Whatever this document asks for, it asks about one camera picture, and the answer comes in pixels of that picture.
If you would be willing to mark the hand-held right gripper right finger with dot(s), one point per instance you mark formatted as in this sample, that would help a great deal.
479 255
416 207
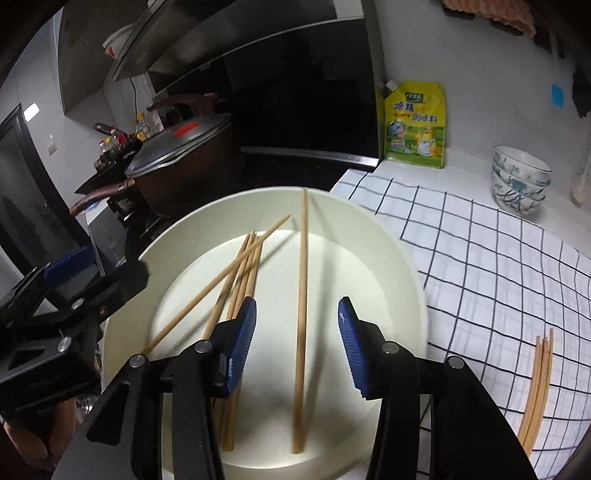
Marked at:
355 346

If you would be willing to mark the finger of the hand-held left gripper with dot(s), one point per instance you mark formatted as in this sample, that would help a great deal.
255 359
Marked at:
64 267
115 288

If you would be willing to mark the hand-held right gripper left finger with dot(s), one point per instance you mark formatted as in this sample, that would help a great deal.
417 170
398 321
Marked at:
240 341

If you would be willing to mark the pile of wooden chopsticks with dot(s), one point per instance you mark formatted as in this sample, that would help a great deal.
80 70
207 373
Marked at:
244 272

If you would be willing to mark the white round basin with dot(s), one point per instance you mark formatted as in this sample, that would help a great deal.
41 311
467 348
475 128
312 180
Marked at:
346 258

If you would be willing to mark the person's left hand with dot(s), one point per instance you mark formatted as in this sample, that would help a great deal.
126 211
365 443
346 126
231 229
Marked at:
27 438

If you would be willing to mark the black gas stove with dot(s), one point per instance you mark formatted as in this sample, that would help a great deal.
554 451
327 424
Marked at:
134 226

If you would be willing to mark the dark glass door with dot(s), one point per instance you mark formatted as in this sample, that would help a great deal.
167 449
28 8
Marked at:
27 207

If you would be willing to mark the brown cooking pot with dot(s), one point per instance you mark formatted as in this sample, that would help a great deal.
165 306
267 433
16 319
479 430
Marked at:
194 184

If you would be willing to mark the cluster of condiment bottles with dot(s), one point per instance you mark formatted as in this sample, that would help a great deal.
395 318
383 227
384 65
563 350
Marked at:
115 147

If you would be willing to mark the white black checked cloth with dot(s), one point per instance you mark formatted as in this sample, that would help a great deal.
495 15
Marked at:
485 286

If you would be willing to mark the glass pot lid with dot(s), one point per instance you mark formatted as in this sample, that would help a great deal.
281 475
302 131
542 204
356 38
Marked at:
175 147

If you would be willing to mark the brown pan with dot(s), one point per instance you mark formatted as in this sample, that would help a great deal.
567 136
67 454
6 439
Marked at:
184 99

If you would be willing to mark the white patterned ceramic bowl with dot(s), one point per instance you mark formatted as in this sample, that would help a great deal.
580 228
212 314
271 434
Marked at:
519 203
521 183
521 161

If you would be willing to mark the yellow seasoning pouch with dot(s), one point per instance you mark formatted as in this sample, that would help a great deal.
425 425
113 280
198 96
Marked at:
415 134

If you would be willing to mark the white dish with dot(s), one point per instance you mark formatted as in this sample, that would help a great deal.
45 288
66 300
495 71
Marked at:
117 41

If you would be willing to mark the black range hood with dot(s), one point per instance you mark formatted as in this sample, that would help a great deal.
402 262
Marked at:
300 92

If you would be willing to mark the black hanging cloth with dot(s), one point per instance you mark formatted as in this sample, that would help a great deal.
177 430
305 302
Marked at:
582 92

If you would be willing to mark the orange wavy sponge cloth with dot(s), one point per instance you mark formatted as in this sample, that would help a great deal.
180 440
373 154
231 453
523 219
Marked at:
498 11

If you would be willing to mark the white wall switch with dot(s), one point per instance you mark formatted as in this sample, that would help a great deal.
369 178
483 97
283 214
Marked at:
51 147

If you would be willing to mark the blue wall sticker hook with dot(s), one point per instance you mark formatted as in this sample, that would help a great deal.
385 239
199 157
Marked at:
557 96

